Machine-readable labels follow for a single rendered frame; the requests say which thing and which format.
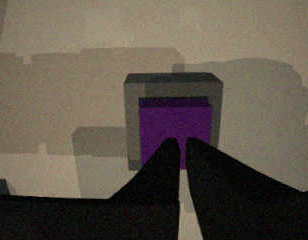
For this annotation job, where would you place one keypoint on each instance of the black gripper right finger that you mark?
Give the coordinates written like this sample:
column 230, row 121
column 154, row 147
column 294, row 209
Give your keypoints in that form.
column 235, row 202

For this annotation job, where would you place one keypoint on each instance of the red button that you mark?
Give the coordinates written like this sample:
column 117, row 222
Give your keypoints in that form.
column 3, row 187

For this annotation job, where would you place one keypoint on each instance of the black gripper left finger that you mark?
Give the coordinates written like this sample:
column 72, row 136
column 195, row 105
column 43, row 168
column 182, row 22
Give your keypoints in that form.
column 146, row 208

